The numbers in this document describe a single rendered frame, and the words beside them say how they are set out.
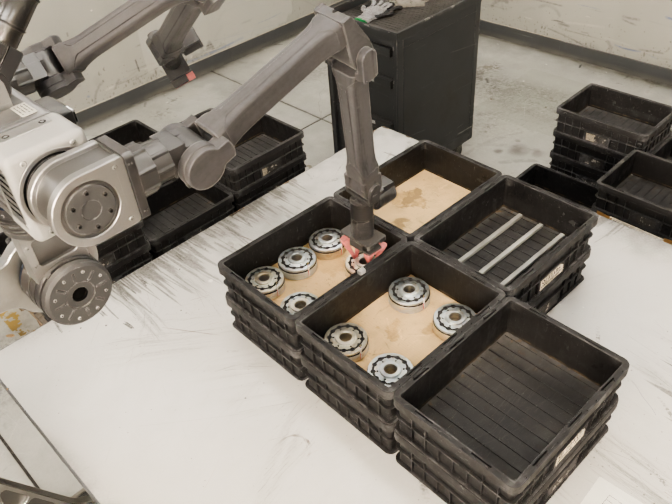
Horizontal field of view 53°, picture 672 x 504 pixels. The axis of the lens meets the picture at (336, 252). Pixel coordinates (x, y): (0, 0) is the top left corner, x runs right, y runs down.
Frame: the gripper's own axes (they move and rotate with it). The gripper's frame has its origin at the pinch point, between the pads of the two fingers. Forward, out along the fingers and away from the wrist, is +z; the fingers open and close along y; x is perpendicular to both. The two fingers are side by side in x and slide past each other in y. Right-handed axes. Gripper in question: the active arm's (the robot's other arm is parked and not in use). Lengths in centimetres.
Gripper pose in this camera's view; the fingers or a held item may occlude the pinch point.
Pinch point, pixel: (364, 260)
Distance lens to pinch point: 175.2
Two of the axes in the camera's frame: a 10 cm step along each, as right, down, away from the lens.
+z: 0.6, 7.7, 6.4
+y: -6.9, -4.3, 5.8
